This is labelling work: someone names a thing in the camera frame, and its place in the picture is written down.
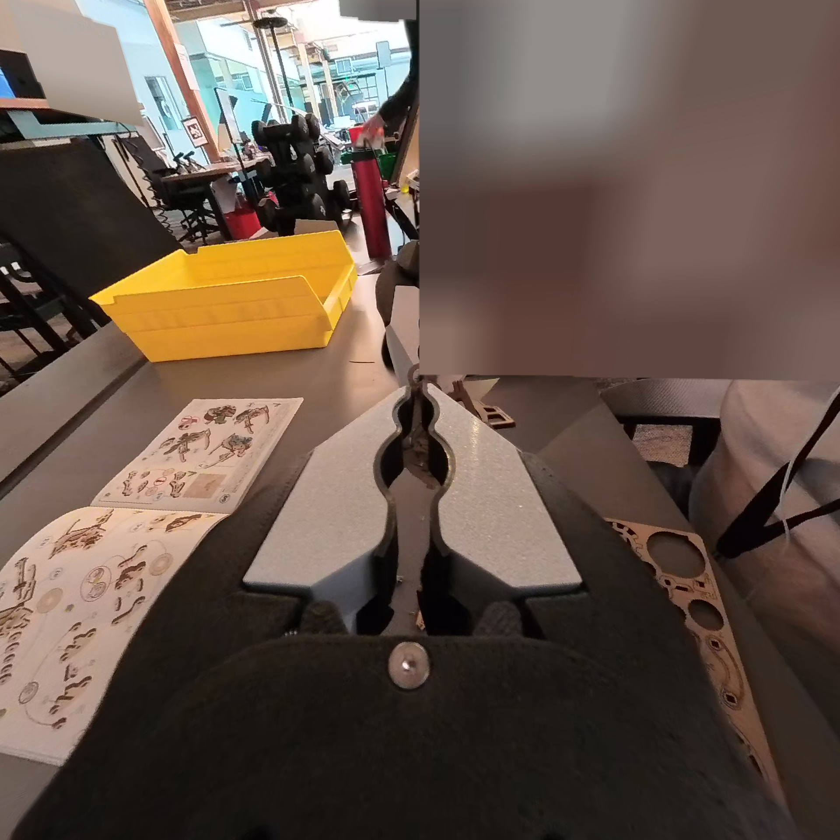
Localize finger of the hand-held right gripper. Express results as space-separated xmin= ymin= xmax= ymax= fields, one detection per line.
xmin=375 ymin=260 xmax=421 ymax=389

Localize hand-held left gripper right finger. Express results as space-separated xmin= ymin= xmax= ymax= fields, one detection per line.
xmin=423 ymin=385 xmax=585 ymax=626

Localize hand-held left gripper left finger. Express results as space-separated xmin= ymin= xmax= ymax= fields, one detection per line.
xmin=243 ymin=384 xmax=421 ymax=635

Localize partly built wooden model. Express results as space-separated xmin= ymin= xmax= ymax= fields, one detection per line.
xmin=445 ymin=377 xmax=517 ymax=431

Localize small wooden model part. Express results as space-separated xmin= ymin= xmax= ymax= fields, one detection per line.
xmin=402 ymin=364 xmax=448 ymax=492

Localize laser-cut wooden parts sheet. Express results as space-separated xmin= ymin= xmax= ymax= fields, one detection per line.
xmin=602 ymin=517 xmax=790 ymax=818

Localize model instruction booklet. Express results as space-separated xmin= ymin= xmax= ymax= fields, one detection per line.
xmin=0 ymin=396 xmax=305 ymax=767

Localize red cylinder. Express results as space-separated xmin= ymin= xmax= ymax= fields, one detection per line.
xmin=350 ymin=126 xmax=395 ymax=261

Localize yellow plastic bin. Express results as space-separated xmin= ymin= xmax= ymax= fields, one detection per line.
xmin=90 ymin=230 xmax=359 ymax=364

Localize black dumbbell rack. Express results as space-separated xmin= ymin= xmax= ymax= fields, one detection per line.
xmin=251 ymin=113 xmax=353 ymax=238

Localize red bin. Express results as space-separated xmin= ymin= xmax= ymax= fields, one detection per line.
xmin=223 ymin=202 xmax=261 ymax=241

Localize wooden background table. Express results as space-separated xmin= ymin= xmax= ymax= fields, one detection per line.
xmin=159 ymin=156 xmax=274 ymax=240

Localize black office chair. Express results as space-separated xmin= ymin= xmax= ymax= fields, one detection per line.
xmin=123 ymin=136 xmax=219 ymax=245

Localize black slanted panel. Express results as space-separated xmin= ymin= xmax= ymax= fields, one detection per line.
xmin=0 ymin=136 xmax=199 ymax=332

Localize black strap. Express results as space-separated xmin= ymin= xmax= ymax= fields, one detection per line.
xmin=714 ymin=392 xmax=840 ymax=560

